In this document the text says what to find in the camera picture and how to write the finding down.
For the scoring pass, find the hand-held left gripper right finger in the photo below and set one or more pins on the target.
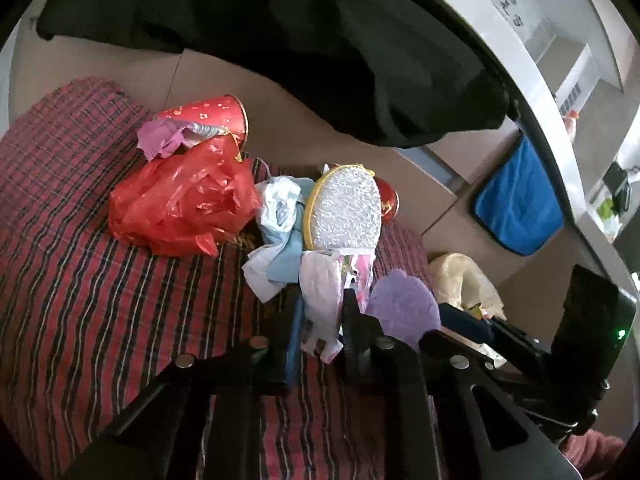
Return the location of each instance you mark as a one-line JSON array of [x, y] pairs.
[[350, 322]]

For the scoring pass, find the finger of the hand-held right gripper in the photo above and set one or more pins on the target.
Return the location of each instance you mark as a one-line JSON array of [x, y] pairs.
[[462, 322], [515, 342]]

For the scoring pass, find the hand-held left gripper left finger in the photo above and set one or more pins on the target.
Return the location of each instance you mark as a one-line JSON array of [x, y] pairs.
[[294, 332]]

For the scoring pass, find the pale yellow plastic bin bag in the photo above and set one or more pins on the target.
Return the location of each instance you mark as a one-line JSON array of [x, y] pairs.
[[460, 275]]

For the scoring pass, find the purple round felt piece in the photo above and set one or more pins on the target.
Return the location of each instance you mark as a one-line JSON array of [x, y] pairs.
[[400, 305]]

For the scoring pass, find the white pink foil snack bag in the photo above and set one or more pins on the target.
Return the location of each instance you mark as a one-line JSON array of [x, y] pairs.
[[345, 210]]

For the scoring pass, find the person's right forearm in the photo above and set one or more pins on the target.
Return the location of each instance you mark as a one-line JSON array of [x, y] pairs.
[[595, 452]]

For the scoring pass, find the white and blue crumpled tissue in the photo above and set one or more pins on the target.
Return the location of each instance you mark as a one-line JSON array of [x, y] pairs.
[[280, 210]]

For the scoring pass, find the red drink can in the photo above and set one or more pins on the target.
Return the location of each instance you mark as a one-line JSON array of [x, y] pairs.
[[389, 202]]

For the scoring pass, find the blue towel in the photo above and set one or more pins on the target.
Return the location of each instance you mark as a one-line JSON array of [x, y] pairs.
[[515, 200]]

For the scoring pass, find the red plastic bag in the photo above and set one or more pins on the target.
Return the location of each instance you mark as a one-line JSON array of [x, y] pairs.
[[185, 200]]

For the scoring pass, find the silver foil wrapper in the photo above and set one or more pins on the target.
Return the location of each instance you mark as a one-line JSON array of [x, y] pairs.
[[202, 131]]

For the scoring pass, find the red plaid blanket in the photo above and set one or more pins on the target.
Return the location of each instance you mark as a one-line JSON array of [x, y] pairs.
[[75, 260]]

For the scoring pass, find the white radiator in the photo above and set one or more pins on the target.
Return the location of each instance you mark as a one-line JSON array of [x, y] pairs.
[[577, 85]]

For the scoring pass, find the red paper cup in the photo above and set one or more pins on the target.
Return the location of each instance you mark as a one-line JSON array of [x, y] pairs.
[[210, 110]]

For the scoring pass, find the purple paper scrap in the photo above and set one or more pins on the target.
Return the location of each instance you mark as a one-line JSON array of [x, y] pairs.
[[157, 137]]

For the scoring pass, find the white table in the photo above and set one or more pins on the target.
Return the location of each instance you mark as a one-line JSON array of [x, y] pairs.
[[500, 35]]

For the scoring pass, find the black cloth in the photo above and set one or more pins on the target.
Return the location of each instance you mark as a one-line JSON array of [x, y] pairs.
[[300, 35]]

